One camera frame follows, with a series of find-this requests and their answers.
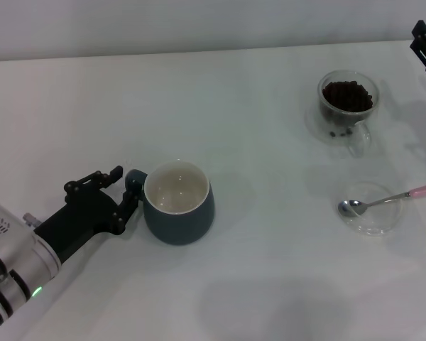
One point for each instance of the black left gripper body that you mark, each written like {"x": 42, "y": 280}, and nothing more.
{"x": 81, "y": 220}

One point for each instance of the heap of coffee beans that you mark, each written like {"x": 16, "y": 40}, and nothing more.
{"x": 347, "y": 95}

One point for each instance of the small round glass dish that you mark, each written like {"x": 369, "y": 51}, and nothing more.
{"x": 376, "y": 220}

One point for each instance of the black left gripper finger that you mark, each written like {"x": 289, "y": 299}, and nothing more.
{"x": 92, "y": 180}
{"x": 129, "y": 207}

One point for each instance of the dark teal ceramic mug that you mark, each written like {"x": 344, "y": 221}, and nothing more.
{"x": 179, "y": 223}

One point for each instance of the clear glass saucer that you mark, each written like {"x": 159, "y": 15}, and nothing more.
{"x": 314, "y": 124}

